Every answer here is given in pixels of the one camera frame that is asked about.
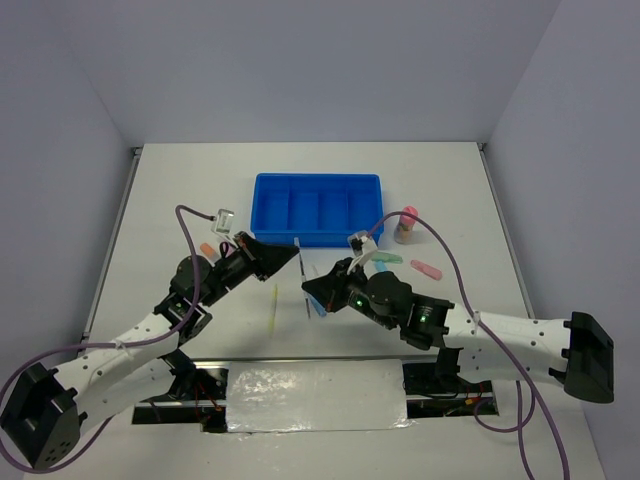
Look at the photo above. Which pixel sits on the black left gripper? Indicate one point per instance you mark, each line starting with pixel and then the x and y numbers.
pixel 263 260

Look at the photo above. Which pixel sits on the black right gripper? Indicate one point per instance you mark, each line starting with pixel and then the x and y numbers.
pixel 328 288

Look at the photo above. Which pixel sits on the yellow pen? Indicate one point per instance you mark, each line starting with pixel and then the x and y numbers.
pixel 273 311

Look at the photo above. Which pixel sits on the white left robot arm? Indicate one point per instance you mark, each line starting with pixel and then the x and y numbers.
pixel 50 409

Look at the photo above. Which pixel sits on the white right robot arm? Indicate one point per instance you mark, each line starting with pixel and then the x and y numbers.
pixel 575 353

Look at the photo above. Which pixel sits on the blue highlighter near centre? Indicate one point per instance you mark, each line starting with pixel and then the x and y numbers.
pixel 318 307

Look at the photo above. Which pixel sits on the light blue highlighter right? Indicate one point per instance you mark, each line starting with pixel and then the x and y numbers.
pixel 380 266

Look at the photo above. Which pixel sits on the purple highlighter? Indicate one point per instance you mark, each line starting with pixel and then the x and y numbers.
pixel 225 249

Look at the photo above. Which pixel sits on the green highlighter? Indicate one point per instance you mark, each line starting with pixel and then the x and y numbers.
pixel 386 257

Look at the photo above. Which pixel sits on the orange highlighter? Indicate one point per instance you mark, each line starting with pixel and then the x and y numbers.
pixel 208 251

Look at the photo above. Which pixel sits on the blue compartment tray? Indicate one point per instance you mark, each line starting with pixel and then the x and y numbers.
pixel 316 210

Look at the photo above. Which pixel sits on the pink capped glue stick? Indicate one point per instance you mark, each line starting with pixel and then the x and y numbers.
pixel 404 227

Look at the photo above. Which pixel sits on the pink highlighter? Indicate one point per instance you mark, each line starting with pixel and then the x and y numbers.
pixel 426 269

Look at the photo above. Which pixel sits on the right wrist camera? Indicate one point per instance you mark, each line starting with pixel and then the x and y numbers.
pixel 363 247

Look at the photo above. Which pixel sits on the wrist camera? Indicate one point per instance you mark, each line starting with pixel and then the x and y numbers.
pixel 363 247
pixel 223 222

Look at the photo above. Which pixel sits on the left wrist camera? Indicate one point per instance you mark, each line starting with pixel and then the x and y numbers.
pixel 223 222

